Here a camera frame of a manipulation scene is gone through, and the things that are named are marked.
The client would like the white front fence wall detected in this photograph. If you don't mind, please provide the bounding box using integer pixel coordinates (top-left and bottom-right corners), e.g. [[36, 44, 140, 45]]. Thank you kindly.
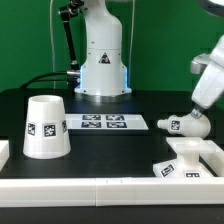
[[0, 177, 224, 207]]

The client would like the white lamp base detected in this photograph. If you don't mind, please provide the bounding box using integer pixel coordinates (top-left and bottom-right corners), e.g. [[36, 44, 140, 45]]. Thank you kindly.
[[153, 137, 212, 178]]

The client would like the white left fence wall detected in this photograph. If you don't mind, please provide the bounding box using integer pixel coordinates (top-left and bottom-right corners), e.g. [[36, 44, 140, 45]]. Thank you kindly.
[[0, 140, 9, 171]]

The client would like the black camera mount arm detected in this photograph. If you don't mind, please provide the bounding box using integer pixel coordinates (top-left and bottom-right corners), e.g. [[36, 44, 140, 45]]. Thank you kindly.
[[58, 0, 84, 70]]

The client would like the white marker sheet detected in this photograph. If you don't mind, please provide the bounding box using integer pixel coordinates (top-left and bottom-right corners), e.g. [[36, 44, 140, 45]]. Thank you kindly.
[[66, 114, 148, 130]]

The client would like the white hanging cable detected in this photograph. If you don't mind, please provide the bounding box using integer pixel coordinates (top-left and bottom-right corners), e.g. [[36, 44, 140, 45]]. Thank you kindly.
[[49, 0, 57, 90]]

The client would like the white fence wall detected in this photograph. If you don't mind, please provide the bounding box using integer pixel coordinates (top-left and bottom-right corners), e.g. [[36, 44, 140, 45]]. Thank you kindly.
[[200, 140, 224, 177], [0, 140, 9, 171], [0, 177, 224, 207]]

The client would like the white lamp bulb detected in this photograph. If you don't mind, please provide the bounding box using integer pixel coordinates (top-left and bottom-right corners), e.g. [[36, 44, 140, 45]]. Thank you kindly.
[[157, 114, 211, 139]]

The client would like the black cable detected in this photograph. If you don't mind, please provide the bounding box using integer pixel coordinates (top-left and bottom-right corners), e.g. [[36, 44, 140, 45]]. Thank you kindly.
[[19, 69, 82, 90]]

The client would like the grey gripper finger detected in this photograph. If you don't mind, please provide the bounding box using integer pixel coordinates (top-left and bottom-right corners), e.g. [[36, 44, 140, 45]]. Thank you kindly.
[[191, 108, 202, 119]]

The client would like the white lamp shade cone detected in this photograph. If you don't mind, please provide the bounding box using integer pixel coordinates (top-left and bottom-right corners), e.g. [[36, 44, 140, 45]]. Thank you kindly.
[[23, 95, 71, 159]]

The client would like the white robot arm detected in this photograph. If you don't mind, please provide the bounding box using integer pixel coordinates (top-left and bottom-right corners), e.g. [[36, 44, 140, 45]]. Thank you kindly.
[[75, 0, 224, 118]]

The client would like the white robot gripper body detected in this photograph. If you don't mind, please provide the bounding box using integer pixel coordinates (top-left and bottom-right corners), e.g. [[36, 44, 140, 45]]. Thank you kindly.
[[192, 35, 224, 109]]

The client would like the white right fence wall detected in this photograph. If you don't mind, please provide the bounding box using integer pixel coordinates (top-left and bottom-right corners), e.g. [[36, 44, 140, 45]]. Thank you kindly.
[[200, 140, 224, 177]]

